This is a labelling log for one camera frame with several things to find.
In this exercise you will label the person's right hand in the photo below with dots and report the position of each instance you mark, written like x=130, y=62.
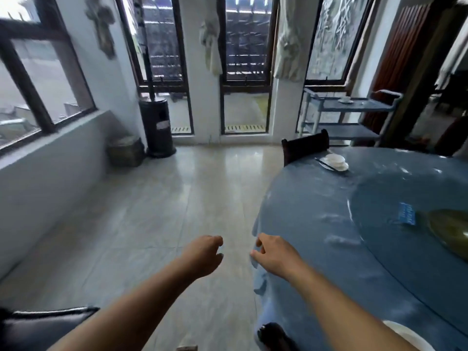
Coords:
x=279, y=257

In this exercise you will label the person's left hand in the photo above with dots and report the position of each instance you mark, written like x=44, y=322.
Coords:
x=203, y=257

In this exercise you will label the grey blue service cart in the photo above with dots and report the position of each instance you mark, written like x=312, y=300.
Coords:
x=351, y=132

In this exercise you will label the person's right forearm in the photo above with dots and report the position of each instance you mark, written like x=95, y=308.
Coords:
x=343, y=314

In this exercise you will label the person's left forearm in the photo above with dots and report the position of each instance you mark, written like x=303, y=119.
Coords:
x=128, y=314

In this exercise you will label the round table with blue cloth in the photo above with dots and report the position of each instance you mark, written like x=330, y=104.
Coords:
x=310, y=201

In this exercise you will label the person's black shoe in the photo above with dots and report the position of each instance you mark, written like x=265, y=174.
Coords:
x=274, y=338

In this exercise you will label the glass lazy susan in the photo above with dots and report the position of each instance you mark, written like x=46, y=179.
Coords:
x=402, y=259

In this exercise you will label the clear plastic table cover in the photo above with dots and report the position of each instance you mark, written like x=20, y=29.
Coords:
x=336, y=239

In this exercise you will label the grey waste bin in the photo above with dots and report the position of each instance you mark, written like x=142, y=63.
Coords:
x=124, y=153

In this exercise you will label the blue sign card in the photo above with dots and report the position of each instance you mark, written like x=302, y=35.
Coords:
x=406, y=214

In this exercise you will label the black patio heater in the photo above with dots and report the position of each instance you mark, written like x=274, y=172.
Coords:
x=157, y=124

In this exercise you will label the dark framed window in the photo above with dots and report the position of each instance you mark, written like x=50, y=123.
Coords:
x=31, y=89
x=245, y=85
x=343, y=82

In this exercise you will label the gold turntable base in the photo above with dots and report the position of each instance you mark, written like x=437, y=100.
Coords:
x=453, y=230

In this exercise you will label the glass door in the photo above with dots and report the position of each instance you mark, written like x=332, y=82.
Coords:
x=184, y=69

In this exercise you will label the white curtain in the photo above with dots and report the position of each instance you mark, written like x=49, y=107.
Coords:
x=289, y=51
x=211, y=47

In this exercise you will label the brown wooden slat panel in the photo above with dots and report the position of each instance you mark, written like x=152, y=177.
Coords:
x=398, y=51

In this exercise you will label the grey tied curtain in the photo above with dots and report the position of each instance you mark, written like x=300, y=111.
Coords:
x=102, y=29

